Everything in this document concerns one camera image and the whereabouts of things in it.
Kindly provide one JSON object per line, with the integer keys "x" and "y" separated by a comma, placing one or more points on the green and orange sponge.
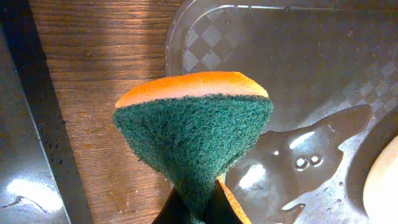
{"x": 193, "y": 128}

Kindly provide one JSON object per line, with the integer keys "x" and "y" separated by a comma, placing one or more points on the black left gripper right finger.
{"x": 219, "y": 210}

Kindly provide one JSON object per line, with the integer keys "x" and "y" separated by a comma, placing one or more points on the small black tray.
{"x": 40, "y": 181}

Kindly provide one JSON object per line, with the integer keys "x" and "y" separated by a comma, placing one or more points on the white plate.
{"x": 380, "y": 189}

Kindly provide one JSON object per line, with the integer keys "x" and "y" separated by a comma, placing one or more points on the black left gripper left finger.
{"x": 174, "y": 211}

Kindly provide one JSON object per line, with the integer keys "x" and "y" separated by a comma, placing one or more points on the large brown tray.
{"x": 330, "y": 69}

